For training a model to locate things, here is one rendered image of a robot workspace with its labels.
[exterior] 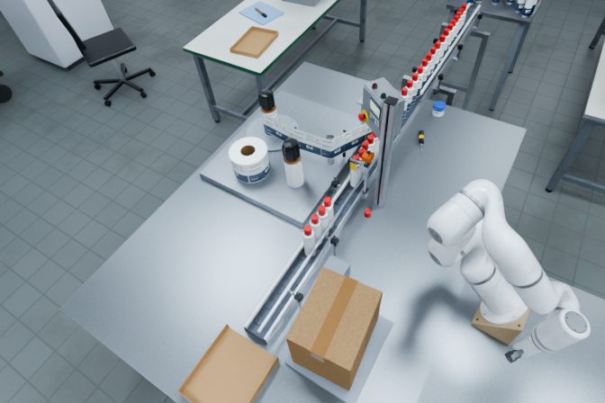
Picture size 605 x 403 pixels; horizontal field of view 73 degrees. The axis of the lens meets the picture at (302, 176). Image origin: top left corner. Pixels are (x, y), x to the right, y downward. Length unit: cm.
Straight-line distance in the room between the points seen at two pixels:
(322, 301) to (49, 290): 229
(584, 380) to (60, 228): 336
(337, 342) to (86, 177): 293
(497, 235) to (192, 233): 146
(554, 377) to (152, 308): 163
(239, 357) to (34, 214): 252
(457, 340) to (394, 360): 27
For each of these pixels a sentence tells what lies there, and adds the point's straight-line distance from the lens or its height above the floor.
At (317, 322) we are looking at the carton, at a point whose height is 112.
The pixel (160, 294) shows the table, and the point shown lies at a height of 83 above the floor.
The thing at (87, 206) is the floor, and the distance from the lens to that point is 372.
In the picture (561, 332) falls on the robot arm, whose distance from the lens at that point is 142.
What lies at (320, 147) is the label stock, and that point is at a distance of 217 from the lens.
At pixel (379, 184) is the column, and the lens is 200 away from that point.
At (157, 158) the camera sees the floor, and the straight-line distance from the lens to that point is 380.
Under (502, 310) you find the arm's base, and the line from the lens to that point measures 182.
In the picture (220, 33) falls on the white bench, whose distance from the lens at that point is 357.
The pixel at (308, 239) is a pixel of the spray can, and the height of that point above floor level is 103.
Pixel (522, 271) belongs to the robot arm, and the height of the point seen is 155.
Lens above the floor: 255
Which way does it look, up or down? 50 degrees down
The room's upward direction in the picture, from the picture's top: 6 degrees counter-clockwise
